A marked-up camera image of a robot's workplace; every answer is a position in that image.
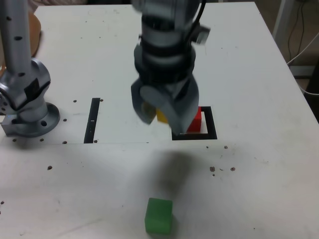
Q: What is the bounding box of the white metal post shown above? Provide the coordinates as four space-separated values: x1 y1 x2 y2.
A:
272 0 294 48

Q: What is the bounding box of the yellow cube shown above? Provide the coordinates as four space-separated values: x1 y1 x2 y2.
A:
142 102 169 124

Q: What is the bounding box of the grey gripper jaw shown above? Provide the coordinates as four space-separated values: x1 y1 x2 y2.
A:
139 75 200 135
131 79 157 125

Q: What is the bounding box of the red cube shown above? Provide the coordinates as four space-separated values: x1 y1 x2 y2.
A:
186 107 202 132

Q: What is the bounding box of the black tape square outline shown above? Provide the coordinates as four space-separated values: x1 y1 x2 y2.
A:
171 106 218 140

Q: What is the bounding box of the thin black cable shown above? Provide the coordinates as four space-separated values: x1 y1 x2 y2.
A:
288 1 303 62
298 1 308 55

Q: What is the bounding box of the green cube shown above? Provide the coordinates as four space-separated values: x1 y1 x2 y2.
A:
144 197 173 235

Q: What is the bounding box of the white cable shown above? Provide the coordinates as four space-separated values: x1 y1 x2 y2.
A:
296 77 319 96
286 32 319 65

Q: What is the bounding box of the grey gripper camera box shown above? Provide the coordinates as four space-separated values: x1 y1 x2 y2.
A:
196 23 212 45

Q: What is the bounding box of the black tape strip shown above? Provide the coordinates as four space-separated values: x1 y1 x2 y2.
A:
83 98 101 144

